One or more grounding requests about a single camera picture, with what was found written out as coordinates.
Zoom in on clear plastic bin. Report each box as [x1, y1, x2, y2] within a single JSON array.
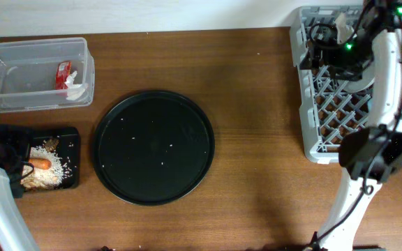
[[0, 38, 95, 113]]

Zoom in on orange carrot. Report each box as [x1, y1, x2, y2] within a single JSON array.
[[29, 158, 52, 170]]

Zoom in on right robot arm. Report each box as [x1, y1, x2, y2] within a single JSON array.
[[290, 1, 402, 250]]

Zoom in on white plate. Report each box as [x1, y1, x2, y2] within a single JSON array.
[[338, 63, 375, 93]]

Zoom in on grey dishwasher rack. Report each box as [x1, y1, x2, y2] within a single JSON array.
[[289, 5, 402, 164]]

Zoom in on round black tray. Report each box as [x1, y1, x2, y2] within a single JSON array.
[[91, 90, 216, 206]]

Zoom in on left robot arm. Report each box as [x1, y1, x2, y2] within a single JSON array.
[[0, 125, 39, 250]]

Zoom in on pile of rice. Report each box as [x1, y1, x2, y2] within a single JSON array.
[[20, 146, 73, 190]]

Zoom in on black rectangular tray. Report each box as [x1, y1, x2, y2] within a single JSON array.
[[23, 127, 80, 192]]

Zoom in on red snack wrapper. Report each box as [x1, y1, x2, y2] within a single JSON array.
[[55, 61, 72, 90]]

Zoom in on white tissue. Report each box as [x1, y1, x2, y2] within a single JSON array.
[[64, 70, 87, 100]]

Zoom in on brown food scrap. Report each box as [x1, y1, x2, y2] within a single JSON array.
[[43, 138, 59, 152]]

